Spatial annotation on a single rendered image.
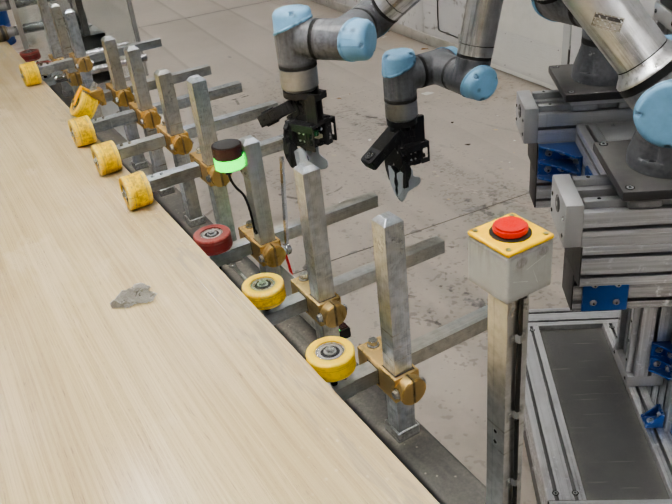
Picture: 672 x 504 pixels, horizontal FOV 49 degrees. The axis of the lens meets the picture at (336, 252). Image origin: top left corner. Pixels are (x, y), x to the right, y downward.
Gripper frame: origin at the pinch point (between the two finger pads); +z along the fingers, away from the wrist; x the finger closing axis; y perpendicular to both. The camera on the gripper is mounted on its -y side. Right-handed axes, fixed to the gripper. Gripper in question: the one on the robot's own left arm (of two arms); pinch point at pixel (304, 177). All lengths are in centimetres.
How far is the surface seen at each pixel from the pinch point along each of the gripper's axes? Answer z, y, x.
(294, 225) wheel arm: 13.0, -5.2, 0.0
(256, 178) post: -3.2, -4.0, -9.9
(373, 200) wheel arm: 13.9, 2.2, 19.7
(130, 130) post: 16, -98, 24
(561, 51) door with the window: 73, -85, 320
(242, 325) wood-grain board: 9.0, 16.2, -36.6
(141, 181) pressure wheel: 2.1, -36.1, -16.0
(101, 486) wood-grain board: 9, 26, -73
